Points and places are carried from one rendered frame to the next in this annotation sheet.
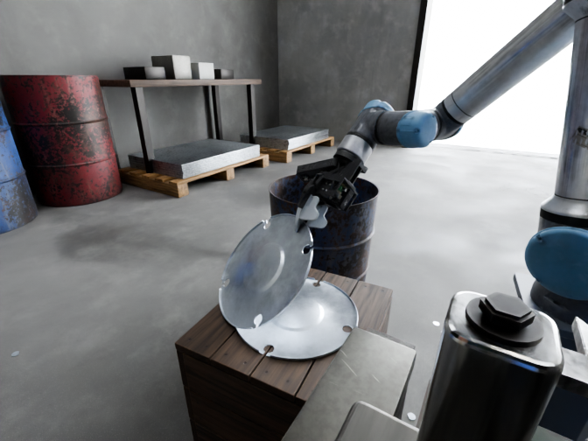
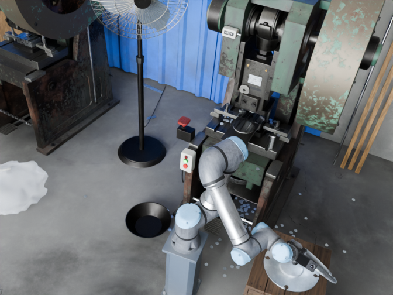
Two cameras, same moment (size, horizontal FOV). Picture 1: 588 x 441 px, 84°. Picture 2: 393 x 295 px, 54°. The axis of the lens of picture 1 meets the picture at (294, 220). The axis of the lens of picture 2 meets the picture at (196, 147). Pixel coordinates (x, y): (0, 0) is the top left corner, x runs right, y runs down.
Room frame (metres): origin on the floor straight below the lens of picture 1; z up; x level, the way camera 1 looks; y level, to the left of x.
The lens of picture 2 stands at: (1.72, -0.72, 2.10)
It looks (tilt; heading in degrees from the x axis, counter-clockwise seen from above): 40 degrees down; 172
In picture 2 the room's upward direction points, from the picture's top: 6 degrees clockwise
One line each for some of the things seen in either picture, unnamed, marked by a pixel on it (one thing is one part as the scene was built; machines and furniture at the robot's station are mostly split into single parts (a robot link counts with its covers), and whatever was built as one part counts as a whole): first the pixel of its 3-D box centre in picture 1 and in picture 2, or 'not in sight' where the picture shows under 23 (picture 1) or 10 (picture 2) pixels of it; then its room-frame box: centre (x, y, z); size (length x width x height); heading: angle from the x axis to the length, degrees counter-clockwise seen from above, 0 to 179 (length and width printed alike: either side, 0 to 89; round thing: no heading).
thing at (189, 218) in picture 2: not in sight; (189, 219); (0.52, -0.55, 0.62); 0.13 x 0.12 x 0.14; 126
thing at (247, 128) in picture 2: not in sight; (238, 140); (0.03, -0.24, 0.72); 0.25 x 0.14 x 0.14; 148
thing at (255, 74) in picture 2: not in sight; (257, 81); (-0.09, -0.17, 1.04); 0.17 x 0.15 x 0.30; 148
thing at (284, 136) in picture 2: not in sight; (278, 128); (-0.03, 0.00, 0.76); 0.17 x 0.06 x 0.10; 58
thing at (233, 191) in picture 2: not in sight; (240, 172); (-0.13, -0.14, 0.31); 0.43 x 0.42 x 0.01; 58
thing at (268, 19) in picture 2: not in sight; (267, 37); (-0.12, -0.15, 1.27); 0.21 x 0.12 x 0.34; 148
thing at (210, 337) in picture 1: (296, 367); (283, 284); (0.62, 0.00, 0.18); 0.40 x 0.38 x 0.35; 154
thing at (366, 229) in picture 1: (321, 242); not in sight; (1.19, -0.11, 0.24); 0.42 x 0.42 x 0.48
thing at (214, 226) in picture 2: not in sight; (228, 203); (-0.01, -0.22, 0.14); 0.59 x 0.10 x 0.05; 148
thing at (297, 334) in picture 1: (296, 311); (291, 266); (0.62, 0.00, 0.35); 0.29 x 0.29 x 0.01
